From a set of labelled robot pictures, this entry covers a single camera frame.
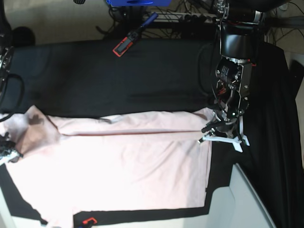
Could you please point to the small red black clamp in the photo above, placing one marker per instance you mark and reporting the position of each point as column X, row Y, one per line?
column 89, row 222

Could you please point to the blue handled bar clamp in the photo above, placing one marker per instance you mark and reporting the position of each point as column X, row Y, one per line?
column 133, row 36

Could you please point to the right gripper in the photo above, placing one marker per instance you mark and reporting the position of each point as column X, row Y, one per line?
column 8, row 152

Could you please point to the black table cloth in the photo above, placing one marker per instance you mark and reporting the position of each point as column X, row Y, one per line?
column 86, row 79

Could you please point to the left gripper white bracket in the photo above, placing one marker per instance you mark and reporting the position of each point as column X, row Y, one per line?
column 222, row 129

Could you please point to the light pink T-shirt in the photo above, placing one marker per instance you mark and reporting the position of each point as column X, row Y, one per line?
column 141, row 161

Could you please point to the blue plastic box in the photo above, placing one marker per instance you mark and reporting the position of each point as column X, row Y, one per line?
column 120, row 3

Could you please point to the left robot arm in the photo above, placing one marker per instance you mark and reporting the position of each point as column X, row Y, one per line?
column 238, row 27

